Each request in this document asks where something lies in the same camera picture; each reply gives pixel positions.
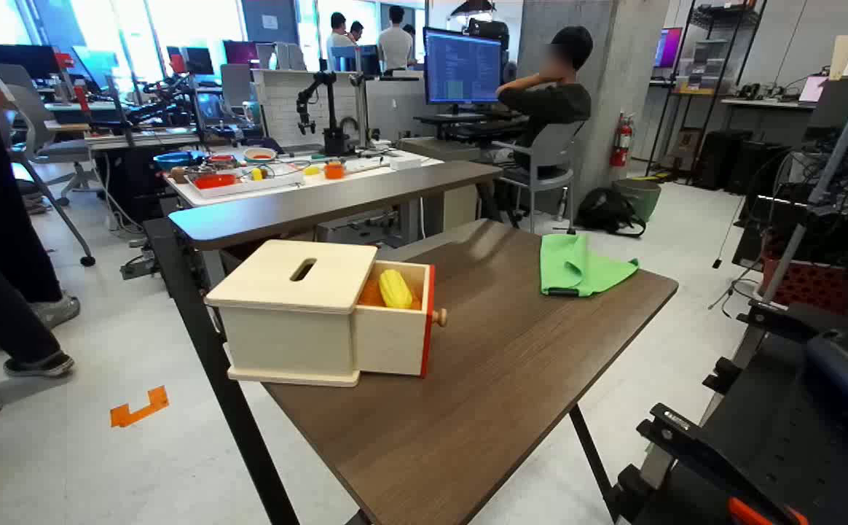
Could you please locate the red-front wooden drawer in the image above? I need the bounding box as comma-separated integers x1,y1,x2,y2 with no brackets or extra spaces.
352,256,451,381

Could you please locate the yellow toy piece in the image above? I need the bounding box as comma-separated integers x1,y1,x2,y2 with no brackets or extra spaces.
376,265,418,311

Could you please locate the light wooden slot box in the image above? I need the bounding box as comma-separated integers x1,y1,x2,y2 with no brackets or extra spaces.
205,235,383,392

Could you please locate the green cloth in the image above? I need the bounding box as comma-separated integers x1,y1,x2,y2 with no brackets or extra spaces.
536,227,644,301

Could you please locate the grey office chair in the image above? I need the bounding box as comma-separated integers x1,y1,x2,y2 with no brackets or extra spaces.
494,119,590,227

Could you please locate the white table with toys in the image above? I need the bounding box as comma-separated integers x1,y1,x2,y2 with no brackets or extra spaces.
159,144,447,209

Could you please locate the black backpack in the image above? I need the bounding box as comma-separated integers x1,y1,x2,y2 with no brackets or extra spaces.
572,183,651,235

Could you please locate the computer monitor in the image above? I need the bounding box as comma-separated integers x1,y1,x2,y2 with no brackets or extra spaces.
419,23,508,110

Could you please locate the seated person in black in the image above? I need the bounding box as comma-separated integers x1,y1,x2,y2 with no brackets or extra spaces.
494,23,597,151

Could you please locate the red fire extinguisher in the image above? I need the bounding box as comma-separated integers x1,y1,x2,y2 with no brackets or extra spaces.
606,110,639,171

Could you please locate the black clamp orange tip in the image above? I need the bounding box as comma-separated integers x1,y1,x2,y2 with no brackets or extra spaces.
634,399,813,525

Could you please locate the black metal shelf rack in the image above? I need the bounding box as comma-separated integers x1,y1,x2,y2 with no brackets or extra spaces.
677,0,772,190

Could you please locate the red perforated crate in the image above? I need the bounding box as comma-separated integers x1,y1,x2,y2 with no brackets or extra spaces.
759,254,848,317

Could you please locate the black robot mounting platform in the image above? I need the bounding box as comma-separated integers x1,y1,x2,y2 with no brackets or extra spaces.
612,301,848,525

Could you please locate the person in dark clothes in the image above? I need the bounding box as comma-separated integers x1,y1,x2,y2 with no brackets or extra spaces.
0,231,80,424

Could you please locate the dark wood black-frame table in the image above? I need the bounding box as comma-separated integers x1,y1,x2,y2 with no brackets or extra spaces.
140,217,682,525

